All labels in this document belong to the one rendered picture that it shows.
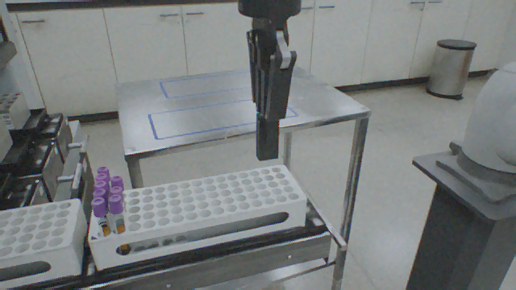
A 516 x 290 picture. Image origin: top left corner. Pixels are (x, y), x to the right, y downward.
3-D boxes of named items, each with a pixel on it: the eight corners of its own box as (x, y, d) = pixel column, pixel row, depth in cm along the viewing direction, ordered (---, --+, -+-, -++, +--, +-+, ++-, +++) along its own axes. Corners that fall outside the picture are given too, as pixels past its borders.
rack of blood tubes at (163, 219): (97, 278, 47) (86, 243, 44) (102, 228, 56) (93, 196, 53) (305, 231, 55) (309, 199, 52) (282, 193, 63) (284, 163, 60)
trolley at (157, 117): (161, 385, 111) (107, 157, 71) (145, 274, 148) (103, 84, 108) (347, 313, 132) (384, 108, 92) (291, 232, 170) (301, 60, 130)
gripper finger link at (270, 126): (275, 103, 48) (282, 112, 45) (274, 137, 50) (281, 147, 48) (264, 105, 47) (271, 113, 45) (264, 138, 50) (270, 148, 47)
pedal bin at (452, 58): (445, 102, 308) (459, 48, 286) (416, 88, 340) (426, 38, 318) (474, 98, 316) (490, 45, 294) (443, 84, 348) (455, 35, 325)
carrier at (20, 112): (22, 114, 88) (14, 92, 85) (31, 113, 89) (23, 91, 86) (7, 136, 79) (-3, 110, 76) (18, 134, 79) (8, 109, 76)
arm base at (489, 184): (477, 145, 100) (484, 126, 97) (555, 190, 81) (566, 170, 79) (422, 155, 95) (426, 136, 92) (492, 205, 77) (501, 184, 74)
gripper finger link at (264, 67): (285, 31, 44) (289, 32, 43) (283, 115, 49) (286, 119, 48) (254, 32, 43) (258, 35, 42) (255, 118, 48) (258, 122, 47)
